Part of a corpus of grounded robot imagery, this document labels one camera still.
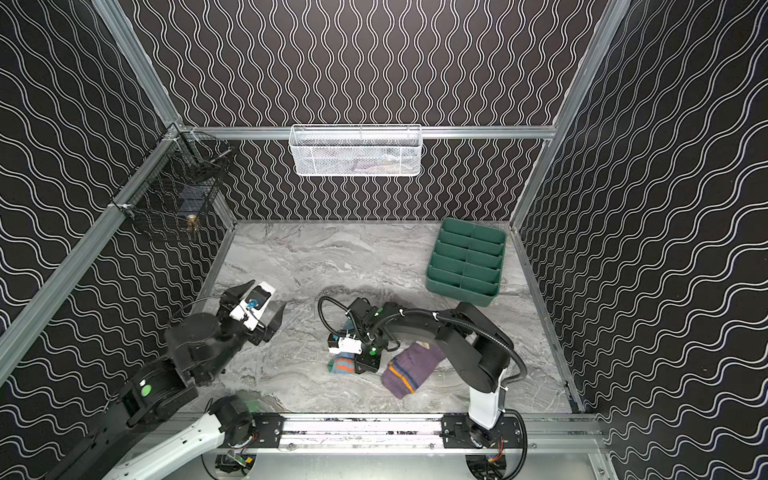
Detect green compartment tray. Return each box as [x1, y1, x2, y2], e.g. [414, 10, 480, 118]
[425, 218, 507, 307]

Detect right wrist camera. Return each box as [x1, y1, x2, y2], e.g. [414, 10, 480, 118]
[327, 333, 363, 355]

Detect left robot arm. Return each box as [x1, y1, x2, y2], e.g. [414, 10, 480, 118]
[46, 280, 286, 479]

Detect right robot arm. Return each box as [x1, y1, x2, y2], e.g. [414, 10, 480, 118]
[328, 298, 528, 431]

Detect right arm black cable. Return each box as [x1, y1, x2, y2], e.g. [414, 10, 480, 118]
[316, 295, 529, 385]

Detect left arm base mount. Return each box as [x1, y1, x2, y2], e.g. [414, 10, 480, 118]
[215, 413, 285, 449]

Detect blue orange striped sock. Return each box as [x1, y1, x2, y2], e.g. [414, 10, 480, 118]
[329, 320, 358, 374]

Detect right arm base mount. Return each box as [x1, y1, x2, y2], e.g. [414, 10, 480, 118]
[438, 414, 523, 450]

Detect aluminium front rail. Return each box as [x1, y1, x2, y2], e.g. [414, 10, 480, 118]
[244, 413, 603, 455]

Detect small brass object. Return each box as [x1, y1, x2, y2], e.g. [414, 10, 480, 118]
[186, 214, 200, 233]

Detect purple striped sock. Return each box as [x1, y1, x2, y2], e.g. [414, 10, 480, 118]
[381, 342, 446, 399]

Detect white wire basket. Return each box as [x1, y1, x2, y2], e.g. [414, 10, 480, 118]
[288, 124, 424, 177]

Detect black wire basket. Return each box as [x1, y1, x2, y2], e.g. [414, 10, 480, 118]
[118, 132, 233, 244]

